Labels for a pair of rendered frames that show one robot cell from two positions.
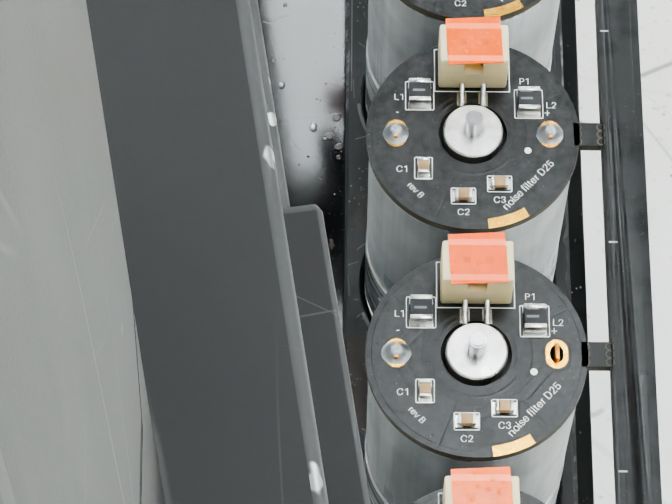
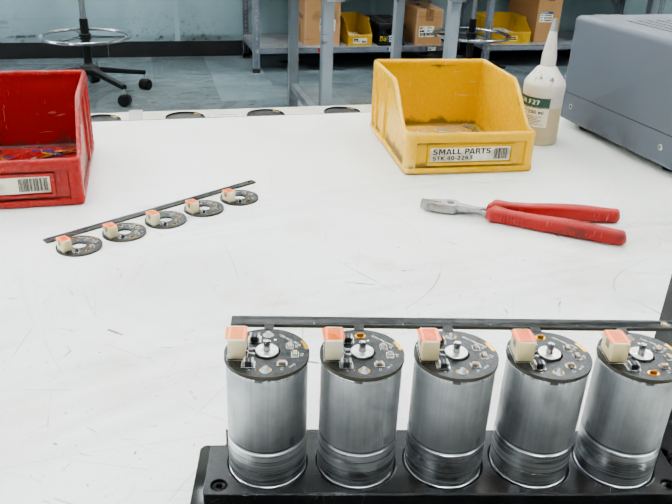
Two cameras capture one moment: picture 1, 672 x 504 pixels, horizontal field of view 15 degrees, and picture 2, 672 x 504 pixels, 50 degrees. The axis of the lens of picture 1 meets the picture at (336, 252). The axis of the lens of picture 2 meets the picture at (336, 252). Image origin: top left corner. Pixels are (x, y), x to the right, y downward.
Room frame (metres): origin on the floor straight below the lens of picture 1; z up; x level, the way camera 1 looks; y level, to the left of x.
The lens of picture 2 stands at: (0.19, 0.16, 0.93)
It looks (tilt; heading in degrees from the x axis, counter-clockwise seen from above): 27 degrees down; 266
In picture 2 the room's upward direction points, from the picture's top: 2 degrees clockwise
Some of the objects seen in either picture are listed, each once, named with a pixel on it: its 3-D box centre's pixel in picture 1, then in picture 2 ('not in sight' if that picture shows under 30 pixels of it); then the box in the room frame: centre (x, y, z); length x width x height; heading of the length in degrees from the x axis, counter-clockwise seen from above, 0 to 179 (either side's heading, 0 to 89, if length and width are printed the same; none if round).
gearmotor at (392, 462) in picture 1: (466, 434); (535, 419); (0.11, -0.02, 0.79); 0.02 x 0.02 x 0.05
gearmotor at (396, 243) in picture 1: (463, 226); (447, 419); (0.14, -0.02, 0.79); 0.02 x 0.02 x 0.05
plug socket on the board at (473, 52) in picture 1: (473, 62); (431, 344); (0.15, -0.02, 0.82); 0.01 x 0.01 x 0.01; 0
